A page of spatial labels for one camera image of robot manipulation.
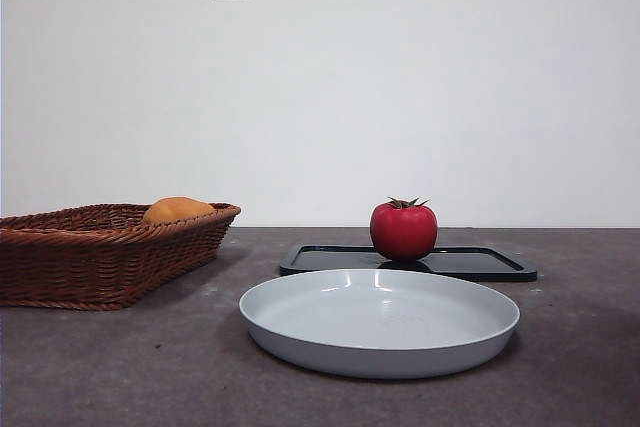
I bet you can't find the red tomato with green stem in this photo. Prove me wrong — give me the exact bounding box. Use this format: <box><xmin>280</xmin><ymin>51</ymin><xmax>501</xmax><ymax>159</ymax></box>
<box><xmin>369</xmin><ymin>196</ymin><xmax>439</xmax><ymax>263</ymax></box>

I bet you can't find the black rectangular tray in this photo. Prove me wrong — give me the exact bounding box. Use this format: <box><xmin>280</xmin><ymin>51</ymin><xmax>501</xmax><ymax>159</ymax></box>
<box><xmin>278</xmin><ymin>244</ymin><xmax>538</xmax><ymax>283</ymax></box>

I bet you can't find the pale grey round plate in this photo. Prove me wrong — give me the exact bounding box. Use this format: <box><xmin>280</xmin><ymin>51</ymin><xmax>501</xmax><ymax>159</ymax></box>
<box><xmin>238</xmin><ymin>268</ymin><xmax>521</xmax><ymax>380</ymax></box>

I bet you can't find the orange potato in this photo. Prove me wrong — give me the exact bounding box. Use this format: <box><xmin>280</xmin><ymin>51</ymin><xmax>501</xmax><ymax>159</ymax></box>
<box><xmin>142</xmin><ymin>196</ymin><xmax>216</xmax><ymax>224</ymax></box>

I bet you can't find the brown wicker basket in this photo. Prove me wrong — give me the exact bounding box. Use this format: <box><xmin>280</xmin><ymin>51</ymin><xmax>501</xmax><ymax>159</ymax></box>
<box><xmin>0</xmin><ymin>202</ymin><xmax>242</xmax><ymax>312</ymax></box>

